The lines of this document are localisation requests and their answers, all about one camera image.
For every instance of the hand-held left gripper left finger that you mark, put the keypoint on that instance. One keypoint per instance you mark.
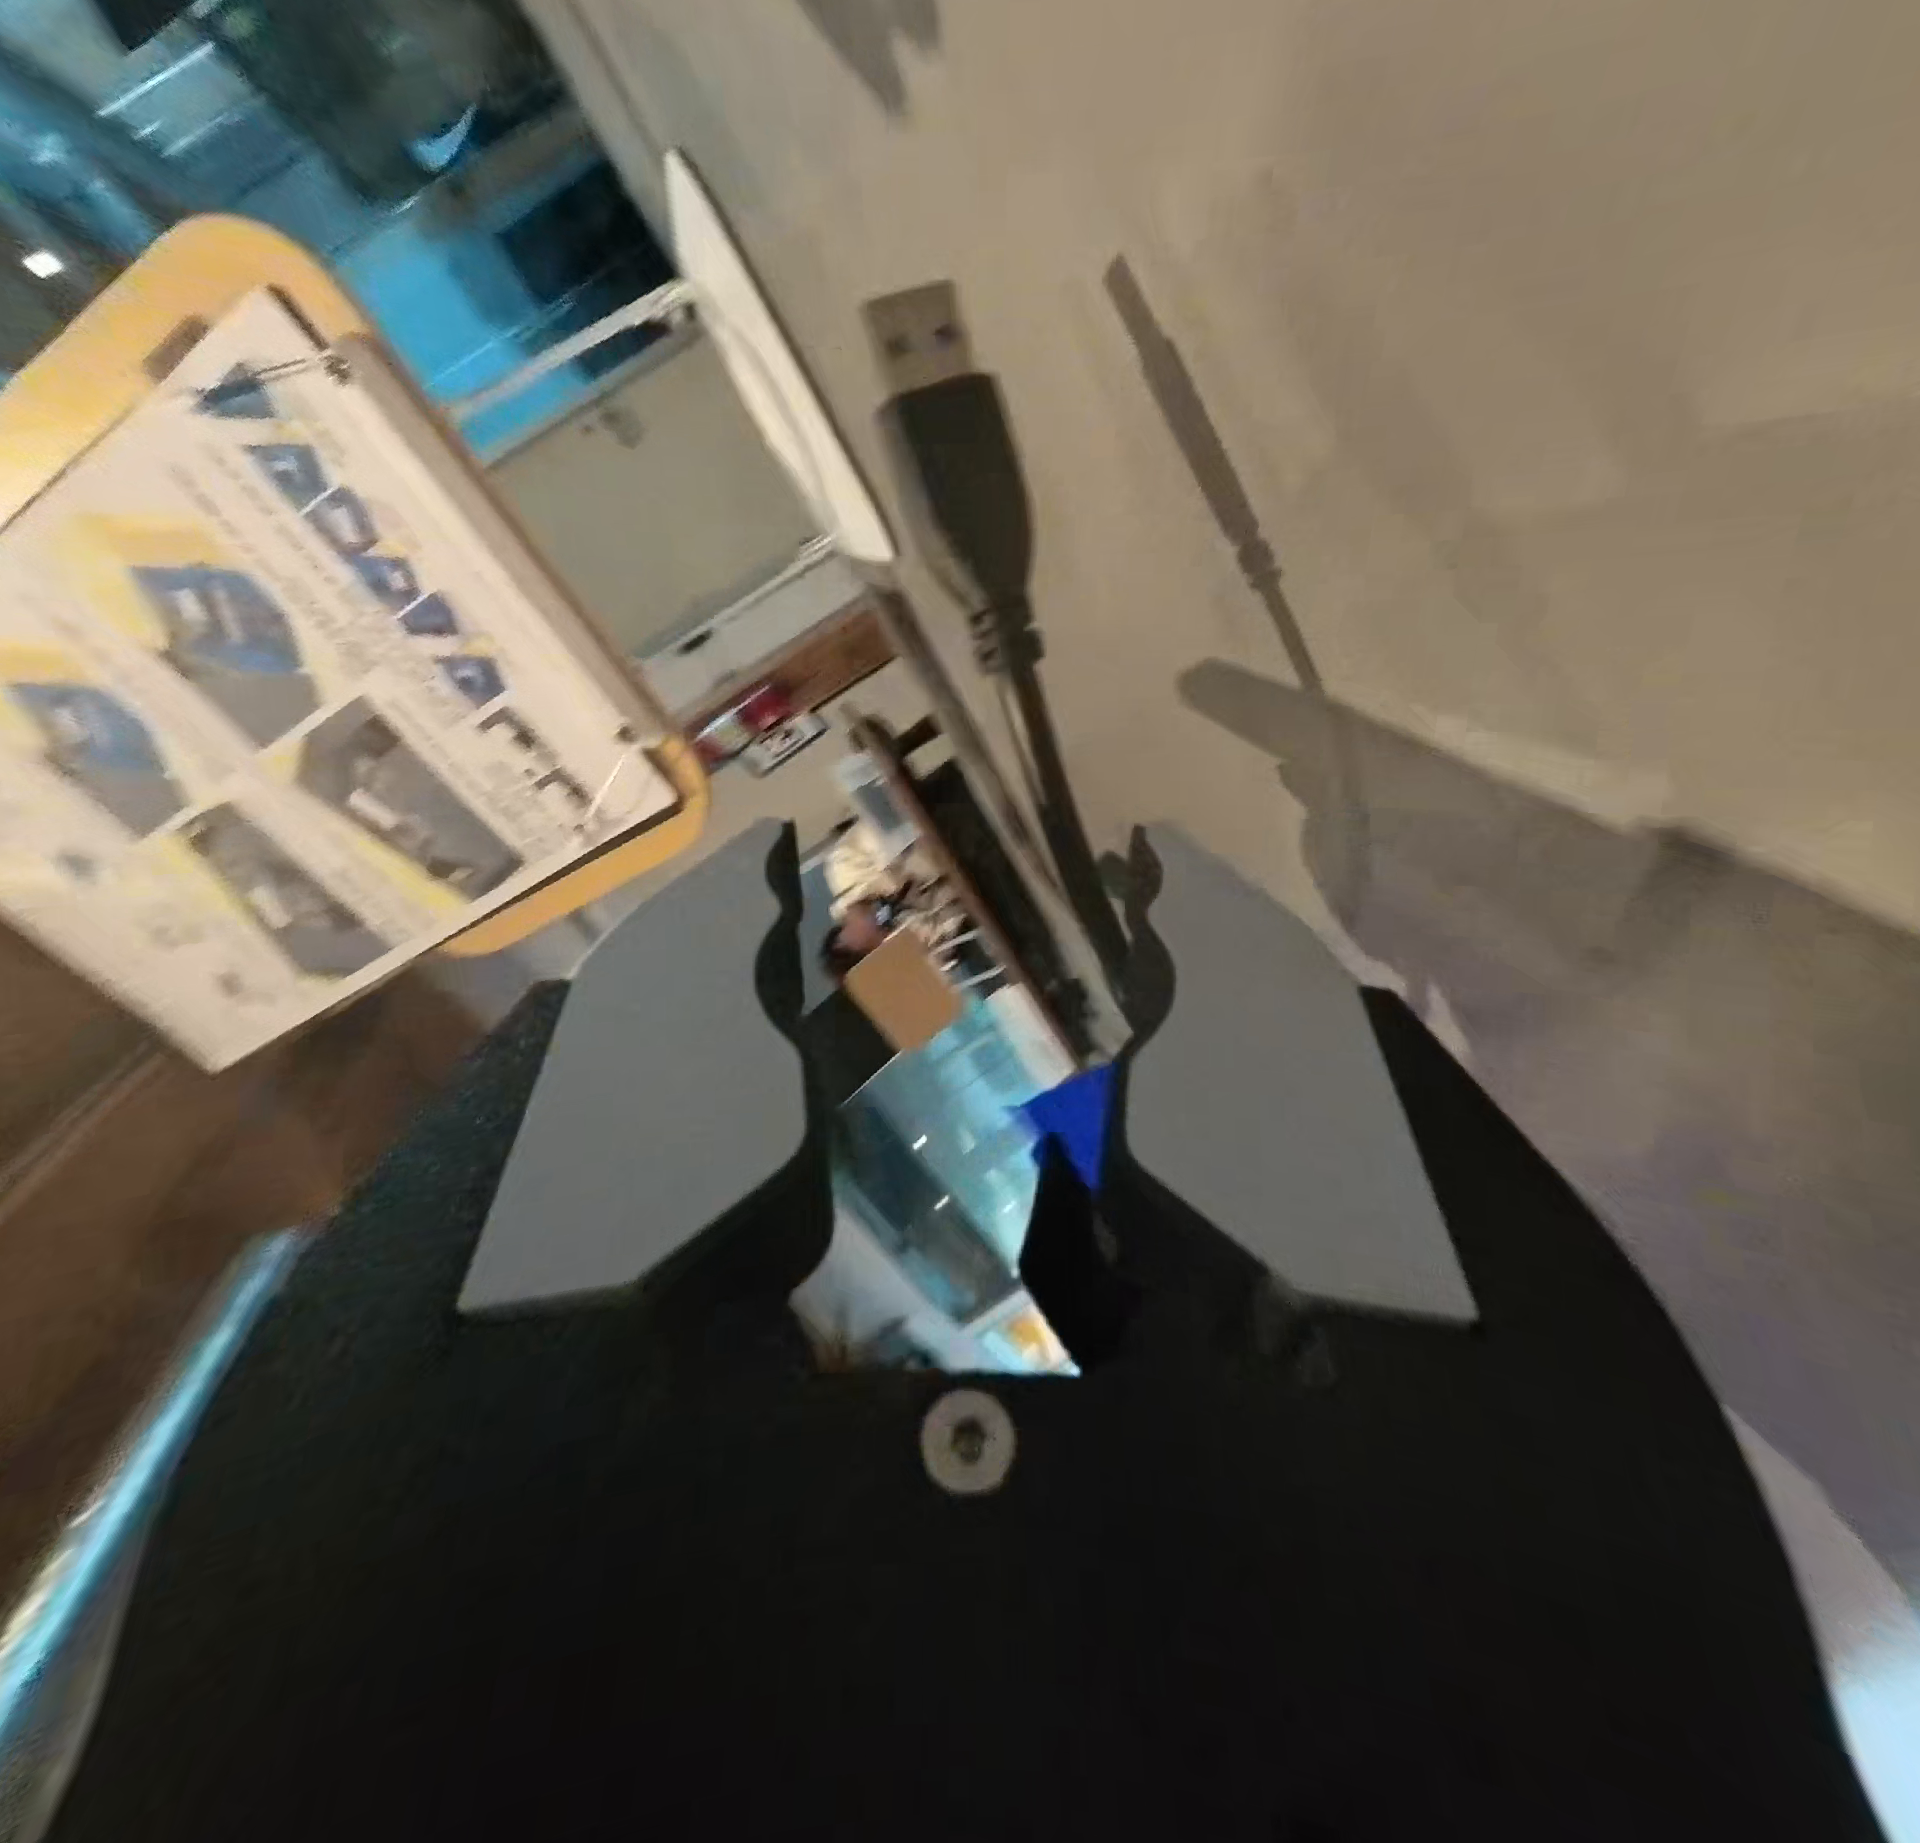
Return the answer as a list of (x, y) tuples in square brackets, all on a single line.
[(645, 1123)]

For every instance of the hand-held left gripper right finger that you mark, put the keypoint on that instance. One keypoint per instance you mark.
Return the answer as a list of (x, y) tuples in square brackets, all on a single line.
[(1290, 1109)]

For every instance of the printed instruction sheet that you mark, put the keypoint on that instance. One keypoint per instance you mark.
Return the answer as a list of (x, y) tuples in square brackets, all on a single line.
[(299, 673)]

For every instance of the silver ventilation duct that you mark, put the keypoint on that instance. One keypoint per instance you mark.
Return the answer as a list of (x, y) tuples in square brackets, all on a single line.
[(135, 1453)]

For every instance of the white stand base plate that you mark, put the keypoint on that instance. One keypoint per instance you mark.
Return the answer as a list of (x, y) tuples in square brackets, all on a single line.
[(780, 374)]

